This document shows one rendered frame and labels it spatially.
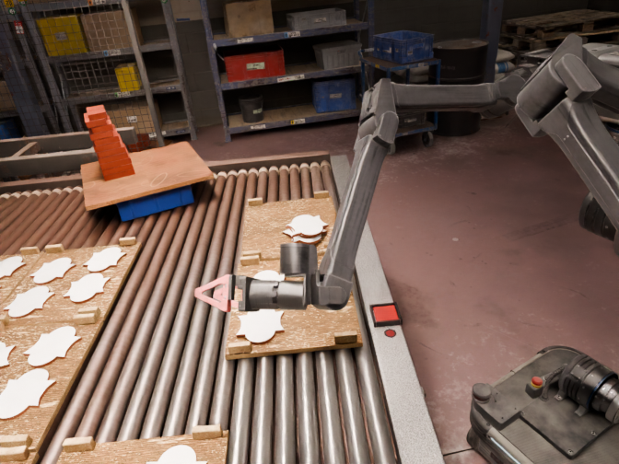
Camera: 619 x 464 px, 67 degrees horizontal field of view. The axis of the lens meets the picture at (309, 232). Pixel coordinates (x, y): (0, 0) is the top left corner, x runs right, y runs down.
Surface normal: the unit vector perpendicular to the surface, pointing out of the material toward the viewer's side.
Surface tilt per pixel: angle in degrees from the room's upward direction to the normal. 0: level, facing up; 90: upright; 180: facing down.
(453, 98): 60
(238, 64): 90
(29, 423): 0
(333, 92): 90
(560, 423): 0
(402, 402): 0
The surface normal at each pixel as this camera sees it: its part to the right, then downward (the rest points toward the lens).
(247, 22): 0.22, 0.46
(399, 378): -0.08, -0.86
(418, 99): 0.39, -0.07
